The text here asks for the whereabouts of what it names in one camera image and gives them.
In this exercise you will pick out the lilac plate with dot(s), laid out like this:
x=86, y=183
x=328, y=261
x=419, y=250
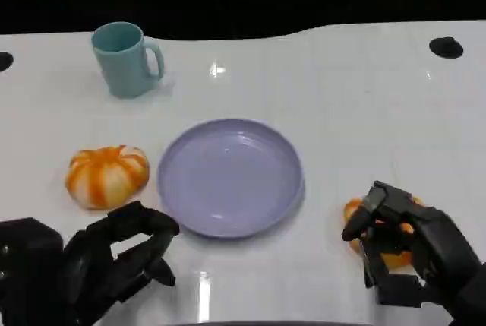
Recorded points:
x=228, y=178

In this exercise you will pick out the orange white toy bread roll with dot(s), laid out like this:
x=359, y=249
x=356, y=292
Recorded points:
x=352, y=209
x=106, y=178

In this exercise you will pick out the pale green mug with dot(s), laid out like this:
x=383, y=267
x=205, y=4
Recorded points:
x=121, y=64

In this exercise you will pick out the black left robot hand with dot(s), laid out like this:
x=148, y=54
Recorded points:
x=95, y=261

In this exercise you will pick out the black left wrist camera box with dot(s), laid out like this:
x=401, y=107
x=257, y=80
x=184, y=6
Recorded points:
x=26, y=265

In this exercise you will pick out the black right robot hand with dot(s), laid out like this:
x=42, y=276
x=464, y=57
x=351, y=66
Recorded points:
x=436, y=242

